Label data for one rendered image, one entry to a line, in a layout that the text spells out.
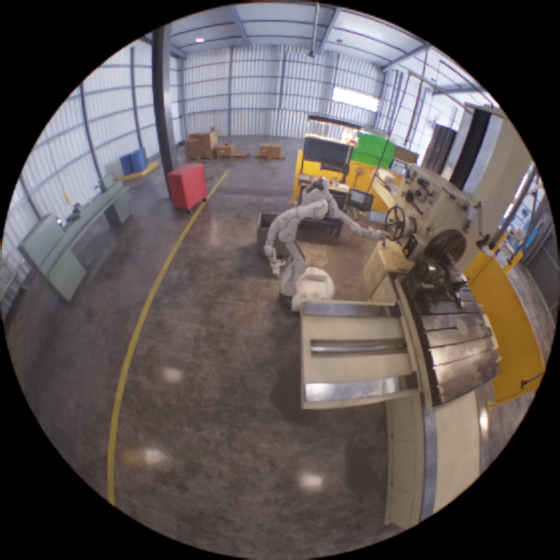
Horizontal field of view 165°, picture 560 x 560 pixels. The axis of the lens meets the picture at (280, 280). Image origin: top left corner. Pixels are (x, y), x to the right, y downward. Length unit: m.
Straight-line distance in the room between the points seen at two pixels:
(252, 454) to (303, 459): 0.51
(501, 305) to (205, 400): 4.59
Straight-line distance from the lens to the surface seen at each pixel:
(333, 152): 3.63
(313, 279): 2.47
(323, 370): 1.54
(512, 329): 4.04
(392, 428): 2.56
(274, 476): 2.27
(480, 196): 2.52
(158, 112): 5.27
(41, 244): 4.12
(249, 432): 2.16
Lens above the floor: 2.15
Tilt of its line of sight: 51 degrees down
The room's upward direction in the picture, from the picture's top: 7 degrees clockwise
